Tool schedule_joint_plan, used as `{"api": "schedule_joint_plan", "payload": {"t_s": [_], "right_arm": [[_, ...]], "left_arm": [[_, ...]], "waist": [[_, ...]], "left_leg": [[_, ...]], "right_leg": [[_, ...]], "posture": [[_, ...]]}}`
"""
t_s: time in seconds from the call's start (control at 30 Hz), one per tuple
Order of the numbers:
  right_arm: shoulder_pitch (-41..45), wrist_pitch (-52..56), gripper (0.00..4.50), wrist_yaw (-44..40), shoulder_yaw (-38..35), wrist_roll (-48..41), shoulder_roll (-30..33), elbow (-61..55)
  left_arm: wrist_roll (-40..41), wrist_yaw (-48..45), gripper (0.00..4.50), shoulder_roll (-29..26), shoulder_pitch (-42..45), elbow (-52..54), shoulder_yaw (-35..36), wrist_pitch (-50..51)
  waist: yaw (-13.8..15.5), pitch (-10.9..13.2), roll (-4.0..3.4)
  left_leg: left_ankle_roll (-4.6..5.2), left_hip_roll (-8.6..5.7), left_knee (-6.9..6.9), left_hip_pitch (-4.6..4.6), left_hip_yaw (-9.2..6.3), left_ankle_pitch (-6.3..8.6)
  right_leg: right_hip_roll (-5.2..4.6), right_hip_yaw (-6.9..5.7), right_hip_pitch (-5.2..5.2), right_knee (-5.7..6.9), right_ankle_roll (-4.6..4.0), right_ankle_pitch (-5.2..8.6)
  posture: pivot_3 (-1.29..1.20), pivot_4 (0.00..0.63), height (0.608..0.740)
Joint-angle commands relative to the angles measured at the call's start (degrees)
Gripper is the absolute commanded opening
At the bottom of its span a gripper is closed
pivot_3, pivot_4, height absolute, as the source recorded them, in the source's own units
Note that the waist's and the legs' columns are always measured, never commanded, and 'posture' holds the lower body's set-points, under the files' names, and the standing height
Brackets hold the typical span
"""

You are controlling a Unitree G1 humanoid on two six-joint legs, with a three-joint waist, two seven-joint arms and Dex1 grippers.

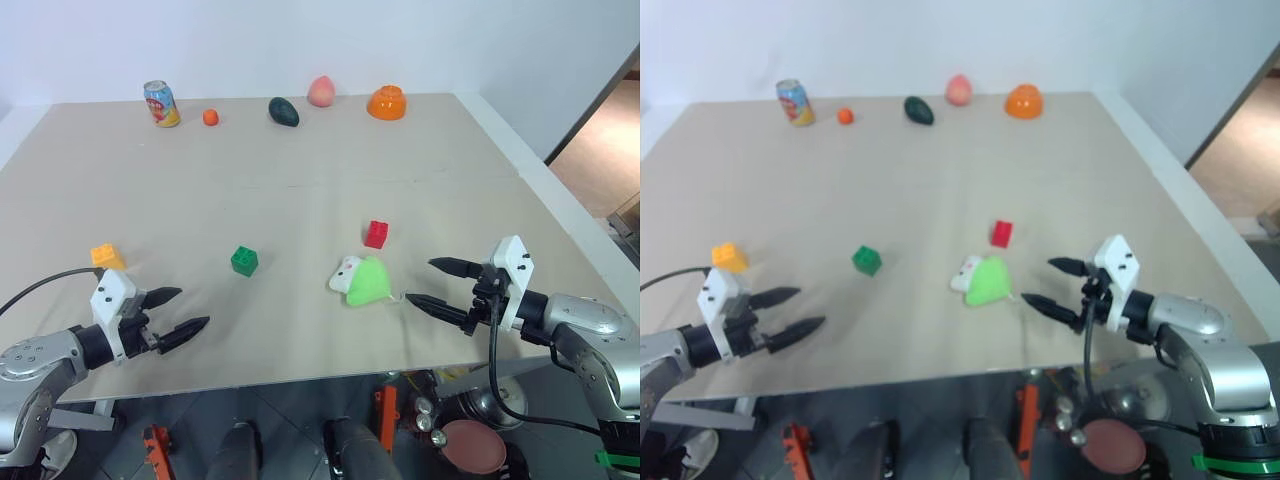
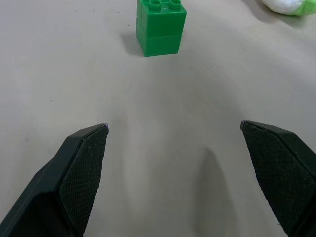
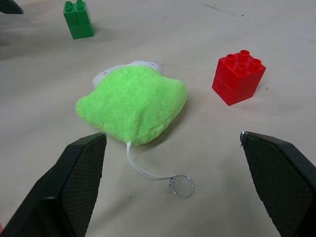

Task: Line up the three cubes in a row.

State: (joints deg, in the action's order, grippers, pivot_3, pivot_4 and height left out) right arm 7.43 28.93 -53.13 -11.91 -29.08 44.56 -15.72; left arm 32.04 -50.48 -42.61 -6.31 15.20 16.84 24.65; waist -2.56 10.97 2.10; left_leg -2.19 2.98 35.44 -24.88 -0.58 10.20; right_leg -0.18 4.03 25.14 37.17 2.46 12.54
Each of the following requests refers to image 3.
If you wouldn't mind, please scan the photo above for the black pointed right gripper left finger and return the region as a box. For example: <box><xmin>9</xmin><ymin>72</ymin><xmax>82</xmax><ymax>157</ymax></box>
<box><xmin>0</xmin><ymin>0</ymin><xmax>24</xmax><ymax>15</ymax></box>

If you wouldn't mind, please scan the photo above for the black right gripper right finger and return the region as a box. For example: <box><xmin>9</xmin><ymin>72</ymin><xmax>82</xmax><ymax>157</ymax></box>
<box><xmin>239</xmin><ymin>130</ymin><xmax>316</xmax><ymax>237</ymax></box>

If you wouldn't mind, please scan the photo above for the green toy block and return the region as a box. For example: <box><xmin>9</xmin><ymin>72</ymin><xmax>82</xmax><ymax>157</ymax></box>
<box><xmin>63</xmin><ymin>0</ymin><xmax>95</xmax><ymax>40</ymax></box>

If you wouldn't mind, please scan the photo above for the green plush toy keychain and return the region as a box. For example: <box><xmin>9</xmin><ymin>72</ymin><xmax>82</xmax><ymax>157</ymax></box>
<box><xmin>75</xmin><ymin>60</ymin><xmax>194</xmax><ymax>198</ymax></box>

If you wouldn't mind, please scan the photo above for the red toy block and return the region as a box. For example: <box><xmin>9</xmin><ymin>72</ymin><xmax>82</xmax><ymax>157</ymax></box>
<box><xmin>211</xmin><ymin>49</ymin><xmax>267</xmax><ymax>107</ymax></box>

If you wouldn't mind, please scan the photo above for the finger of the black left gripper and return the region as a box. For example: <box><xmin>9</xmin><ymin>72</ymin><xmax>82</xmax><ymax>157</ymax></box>
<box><xmin>0</xmin><ymin>132</ymin><xmax>107</xmax><ymax>237</ymax></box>

